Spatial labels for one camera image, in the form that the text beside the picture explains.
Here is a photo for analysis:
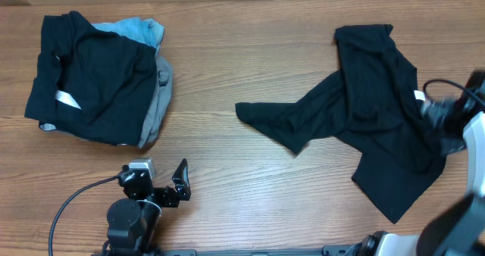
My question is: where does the black t-shirt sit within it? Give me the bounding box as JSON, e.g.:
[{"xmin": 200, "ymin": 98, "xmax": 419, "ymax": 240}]
[{"xmin": 236, "ymin": 24, "xmax": 446, "ymax": 223}]

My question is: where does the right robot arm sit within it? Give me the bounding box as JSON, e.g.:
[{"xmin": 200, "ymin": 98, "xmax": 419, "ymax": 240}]
[{"xmin": 346, "ymin": 70, "xmax": 484, "ymax": 256}]

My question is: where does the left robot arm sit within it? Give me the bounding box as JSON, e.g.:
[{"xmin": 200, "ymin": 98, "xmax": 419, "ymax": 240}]
[{"xmin": 106, "ymin": 158, "xmax": 191, "ymax": 256}]

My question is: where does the folded grey garment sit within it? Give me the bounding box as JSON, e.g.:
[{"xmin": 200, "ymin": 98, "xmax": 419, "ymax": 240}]
[{"xmin": 25, "ymin": 52, "xmax": 173, "ymax": 148}]

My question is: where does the folded black shirt on pile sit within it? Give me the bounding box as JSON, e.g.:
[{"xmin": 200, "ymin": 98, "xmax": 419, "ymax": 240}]
[{"xmin": 24, "ymin": 11, "xmax": 157, "ymax": 146}]

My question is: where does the folded light blue garment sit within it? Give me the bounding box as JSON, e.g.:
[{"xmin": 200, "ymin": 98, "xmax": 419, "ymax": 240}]
[{"xmin": 92, "ymin": 17, "xmax": 164, "ymax": 52}]

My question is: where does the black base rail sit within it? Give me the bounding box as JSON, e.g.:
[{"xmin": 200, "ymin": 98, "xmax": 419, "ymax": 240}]
[{"xmin": 129, "ymin": 244, "xmax": 361, "ymax": 256}]

